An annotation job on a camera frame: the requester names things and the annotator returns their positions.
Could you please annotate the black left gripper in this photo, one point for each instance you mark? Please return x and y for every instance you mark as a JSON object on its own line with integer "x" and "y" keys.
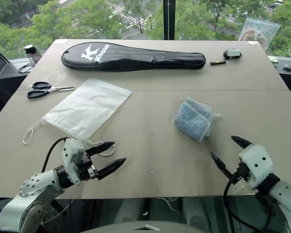
{"x": 86, "y": 167}

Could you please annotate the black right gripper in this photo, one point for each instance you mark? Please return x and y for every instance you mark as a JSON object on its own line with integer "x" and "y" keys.
{"x": 240, "y": 172}

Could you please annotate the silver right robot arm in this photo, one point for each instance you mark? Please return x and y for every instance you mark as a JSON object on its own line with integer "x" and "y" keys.
{"x": 285, "y": 204}

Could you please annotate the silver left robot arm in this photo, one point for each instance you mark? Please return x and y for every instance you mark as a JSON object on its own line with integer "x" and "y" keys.
{"x": 31, "y": 194}

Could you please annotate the folded blue towel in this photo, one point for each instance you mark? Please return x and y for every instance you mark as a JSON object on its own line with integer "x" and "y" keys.
{"x": 192, "y": 119}

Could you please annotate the clear zip plastic bag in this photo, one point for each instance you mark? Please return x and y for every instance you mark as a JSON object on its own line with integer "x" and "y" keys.
{"x": 258, "y": 31}

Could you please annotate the small black yellow device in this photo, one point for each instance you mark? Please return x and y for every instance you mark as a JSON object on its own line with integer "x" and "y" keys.
{"x": 217, "y": 62}

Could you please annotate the black racket cover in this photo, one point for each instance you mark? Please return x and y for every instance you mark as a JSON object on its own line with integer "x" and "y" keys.
{"x": 133, "y": 57}

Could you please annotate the small dark round object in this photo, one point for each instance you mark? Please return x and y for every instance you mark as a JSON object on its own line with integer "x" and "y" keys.
{"x": 287, "y": 67}

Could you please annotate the black capped bottle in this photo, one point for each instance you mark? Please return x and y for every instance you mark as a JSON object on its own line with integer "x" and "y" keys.
{"x": 31, "y": 53}

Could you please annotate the black side table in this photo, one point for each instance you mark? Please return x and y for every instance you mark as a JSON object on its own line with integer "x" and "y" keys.
{"x": 3, "y": 70}

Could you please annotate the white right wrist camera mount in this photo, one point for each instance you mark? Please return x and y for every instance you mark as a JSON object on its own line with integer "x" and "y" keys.
{"x": 258, "y": 165}

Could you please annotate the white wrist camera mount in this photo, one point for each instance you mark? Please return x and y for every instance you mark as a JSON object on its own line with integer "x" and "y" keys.
{"x": 72, "y": 157}
{"x": 258, "y": 165}

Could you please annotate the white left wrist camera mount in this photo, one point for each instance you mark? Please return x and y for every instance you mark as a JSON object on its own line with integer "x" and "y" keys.
{"x": 72, "y": 157}

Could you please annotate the black window frame post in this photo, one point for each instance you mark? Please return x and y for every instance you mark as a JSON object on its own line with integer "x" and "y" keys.
{"x": 169, "y": 19}

